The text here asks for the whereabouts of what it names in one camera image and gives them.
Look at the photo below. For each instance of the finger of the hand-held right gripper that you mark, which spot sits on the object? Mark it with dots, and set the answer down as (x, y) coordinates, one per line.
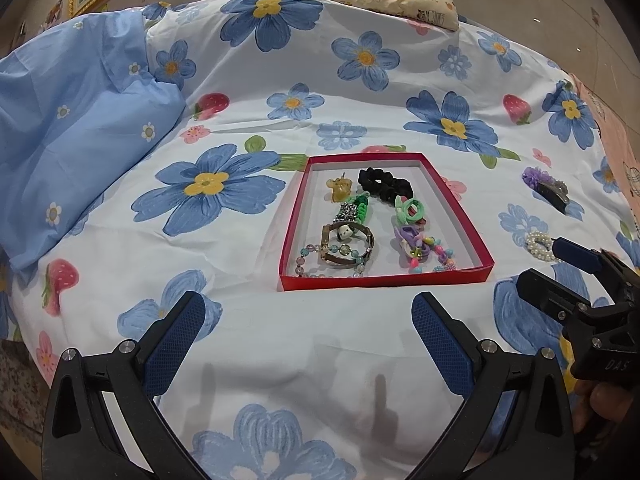
(575, 252)
(545, 290)

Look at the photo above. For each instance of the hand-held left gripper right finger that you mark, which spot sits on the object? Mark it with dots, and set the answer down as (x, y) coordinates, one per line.
(440, 340)

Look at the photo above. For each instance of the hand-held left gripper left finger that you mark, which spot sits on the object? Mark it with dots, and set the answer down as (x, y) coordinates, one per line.
(175, 340)

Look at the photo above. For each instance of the red shallow box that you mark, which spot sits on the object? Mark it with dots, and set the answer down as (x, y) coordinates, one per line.
(440, 225)

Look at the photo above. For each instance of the person's right hand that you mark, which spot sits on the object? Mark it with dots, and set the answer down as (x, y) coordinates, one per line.
(610, 400)

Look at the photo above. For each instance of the purple flower hair claw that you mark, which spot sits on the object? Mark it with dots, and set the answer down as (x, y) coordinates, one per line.
(550, 192)

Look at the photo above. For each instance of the purple hair clip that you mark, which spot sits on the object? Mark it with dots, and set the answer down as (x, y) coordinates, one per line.
(407, 235)

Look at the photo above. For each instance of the pink printed blanket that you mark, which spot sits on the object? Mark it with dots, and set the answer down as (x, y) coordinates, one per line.
(620, 150)

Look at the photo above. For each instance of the white cartoon animal charm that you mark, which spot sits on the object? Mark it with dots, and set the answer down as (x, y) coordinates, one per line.
(345, 232)

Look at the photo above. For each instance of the patterned rug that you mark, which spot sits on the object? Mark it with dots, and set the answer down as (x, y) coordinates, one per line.
(15, 385)

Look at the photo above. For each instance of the black scrunchie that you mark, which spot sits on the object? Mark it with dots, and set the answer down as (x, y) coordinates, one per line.
(372, 185)

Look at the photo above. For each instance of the amber flower hair clip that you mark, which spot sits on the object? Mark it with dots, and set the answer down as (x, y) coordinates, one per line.
(339, 187)

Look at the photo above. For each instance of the light blue flowered pillow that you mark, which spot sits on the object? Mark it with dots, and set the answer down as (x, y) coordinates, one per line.
(75, 135)

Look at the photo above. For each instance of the floral bed sheet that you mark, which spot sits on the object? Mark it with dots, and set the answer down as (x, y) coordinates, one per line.
(300, 85)

